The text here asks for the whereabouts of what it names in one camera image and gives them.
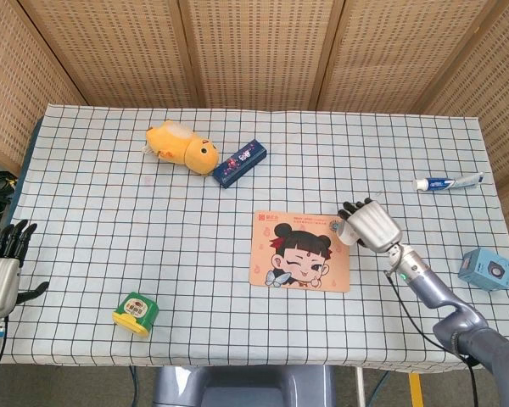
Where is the dark blue rectangular box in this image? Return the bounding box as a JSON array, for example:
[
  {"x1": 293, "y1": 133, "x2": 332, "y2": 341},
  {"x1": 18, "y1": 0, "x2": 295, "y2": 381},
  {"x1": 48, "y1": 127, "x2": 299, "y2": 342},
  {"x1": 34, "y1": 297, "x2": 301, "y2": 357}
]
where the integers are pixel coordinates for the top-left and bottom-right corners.
[{"x1": 212, "y1": 139, "x2": 268, "y2": 189}]

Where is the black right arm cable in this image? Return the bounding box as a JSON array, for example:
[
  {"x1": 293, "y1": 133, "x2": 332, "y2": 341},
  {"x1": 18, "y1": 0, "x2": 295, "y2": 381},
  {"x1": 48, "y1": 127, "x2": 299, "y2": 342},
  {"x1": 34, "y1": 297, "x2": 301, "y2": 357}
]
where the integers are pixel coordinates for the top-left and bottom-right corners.
[{"x1": 387, "y1": 273, "x2": 481, "y2": 407}]

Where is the white table leg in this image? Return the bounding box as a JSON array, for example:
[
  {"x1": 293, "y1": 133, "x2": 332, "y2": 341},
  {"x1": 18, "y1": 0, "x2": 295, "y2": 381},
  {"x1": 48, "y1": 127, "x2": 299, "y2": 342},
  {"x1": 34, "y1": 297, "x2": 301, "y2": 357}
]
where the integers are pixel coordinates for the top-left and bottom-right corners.
[{"x1": 355, "y1": 367, "x2": 366, "y2": 407}]

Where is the yellow plush toy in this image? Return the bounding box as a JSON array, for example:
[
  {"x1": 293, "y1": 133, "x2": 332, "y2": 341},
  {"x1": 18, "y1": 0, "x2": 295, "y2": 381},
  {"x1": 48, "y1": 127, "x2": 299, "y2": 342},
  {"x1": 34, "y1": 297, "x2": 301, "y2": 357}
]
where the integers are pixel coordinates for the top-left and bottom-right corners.
[{"x1": 143, "y1": 120, "x2": 220, "y2": 176}]

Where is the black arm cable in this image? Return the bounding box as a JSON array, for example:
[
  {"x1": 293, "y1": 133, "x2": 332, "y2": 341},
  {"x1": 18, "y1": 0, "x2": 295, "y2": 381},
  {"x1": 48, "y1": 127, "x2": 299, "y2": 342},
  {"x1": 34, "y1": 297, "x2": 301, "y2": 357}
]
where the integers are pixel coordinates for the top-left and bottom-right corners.
[
  {"x1": 0, "y1": 315, "x2": 10, "y2": 370},
  {"x1": 387, "y1": 273, "x2": 481, "y2": 407}
]

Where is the woven bamboo folding screen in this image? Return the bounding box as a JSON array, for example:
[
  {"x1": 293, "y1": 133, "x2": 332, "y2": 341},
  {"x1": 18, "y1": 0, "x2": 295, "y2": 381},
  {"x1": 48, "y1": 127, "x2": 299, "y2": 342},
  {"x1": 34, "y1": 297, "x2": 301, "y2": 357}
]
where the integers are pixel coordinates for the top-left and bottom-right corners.
[{"x1": 0, "y1": 0, "x2": 509, "y2": 272}]

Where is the light blue cardboard box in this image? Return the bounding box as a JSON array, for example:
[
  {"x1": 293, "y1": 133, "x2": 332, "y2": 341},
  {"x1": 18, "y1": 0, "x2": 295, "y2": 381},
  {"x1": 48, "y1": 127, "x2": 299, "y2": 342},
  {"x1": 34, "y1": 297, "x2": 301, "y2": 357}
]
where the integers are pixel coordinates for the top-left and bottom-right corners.
[{"x1": 457, "y1": 248, "x2": 509, "y2": 292}]

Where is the orange cartoon girl mouse pad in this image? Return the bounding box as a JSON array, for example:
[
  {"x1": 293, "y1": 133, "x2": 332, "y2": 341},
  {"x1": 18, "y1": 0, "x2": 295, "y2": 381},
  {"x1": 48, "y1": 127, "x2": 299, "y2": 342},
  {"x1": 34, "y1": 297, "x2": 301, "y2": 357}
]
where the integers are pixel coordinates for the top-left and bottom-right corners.
[{"x1": 249, "y1": 209, "x2": 351, "y2": 293}]

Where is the blue cable under table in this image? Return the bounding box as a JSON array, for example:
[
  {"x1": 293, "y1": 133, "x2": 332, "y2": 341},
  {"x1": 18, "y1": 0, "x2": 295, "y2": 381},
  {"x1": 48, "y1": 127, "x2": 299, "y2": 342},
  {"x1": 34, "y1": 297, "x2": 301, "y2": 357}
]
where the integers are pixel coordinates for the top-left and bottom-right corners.
[
  {"x1": 372, "y1": 371, "x2": 392, "y2": 407},
  {"x1": 128, "y1": 365, "x2": 140, "y2": 407}
]

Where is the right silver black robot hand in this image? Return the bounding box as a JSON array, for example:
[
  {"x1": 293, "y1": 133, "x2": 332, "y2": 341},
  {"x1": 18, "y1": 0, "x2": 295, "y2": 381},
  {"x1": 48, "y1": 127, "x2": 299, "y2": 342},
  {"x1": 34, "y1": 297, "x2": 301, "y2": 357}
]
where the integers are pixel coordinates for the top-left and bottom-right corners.
[{"x1": 337, "y1": 197, "x2": 404, "y2": 254}]

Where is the white checked tablecloth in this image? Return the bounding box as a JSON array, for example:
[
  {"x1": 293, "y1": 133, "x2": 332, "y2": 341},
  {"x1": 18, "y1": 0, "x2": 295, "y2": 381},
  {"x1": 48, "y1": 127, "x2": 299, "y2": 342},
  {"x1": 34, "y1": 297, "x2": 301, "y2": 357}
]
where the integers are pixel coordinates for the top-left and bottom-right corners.
[{"x1": 0, "y1": 103, "x2": 509, "y2": 369}]

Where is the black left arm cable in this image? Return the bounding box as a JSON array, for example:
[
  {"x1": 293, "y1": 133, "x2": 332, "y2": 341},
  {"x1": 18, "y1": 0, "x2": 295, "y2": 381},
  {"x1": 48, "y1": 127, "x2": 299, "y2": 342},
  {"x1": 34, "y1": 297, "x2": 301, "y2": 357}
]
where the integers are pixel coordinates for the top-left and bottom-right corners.
[{"x1": 0, "y1": 315, "x2": 10, "y2": 370}]

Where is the white blue toothpaste tube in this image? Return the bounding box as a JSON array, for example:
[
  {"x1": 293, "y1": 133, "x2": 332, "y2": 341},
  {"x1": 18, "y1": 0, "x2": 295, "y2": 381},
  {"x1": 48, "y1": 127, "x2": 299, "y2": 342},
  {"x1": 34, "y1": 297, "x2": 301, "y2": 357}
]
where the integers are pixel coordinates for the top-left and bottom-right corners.
[{"x1": 411, "y1": 171, "x2": 485, "y2": 193}]

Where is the green container with yellow lid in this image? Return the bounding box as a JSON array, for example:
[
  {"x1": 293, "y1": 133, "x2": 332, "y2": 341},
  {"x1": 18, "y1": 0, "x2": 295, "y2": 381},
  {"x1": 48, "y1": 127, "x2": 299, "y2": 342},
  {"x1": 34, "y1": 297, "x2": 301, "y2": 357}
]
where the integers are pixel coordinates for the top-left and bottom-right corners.
[{"x1": 111, "y1": 292, "x2": 160, "y2": 338}]

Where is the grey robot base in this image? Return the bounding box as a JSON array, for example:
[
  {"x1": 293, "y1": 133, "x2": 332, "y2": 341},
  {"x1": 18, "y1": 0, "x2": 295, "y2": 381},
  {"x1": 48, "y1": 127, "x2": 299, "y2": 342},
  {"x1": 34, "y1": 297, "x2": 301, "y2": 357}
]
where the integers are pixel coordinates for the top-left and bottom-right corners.
[{"x1": 152, "y1": 365, "x2": 338, "y2": 407}]

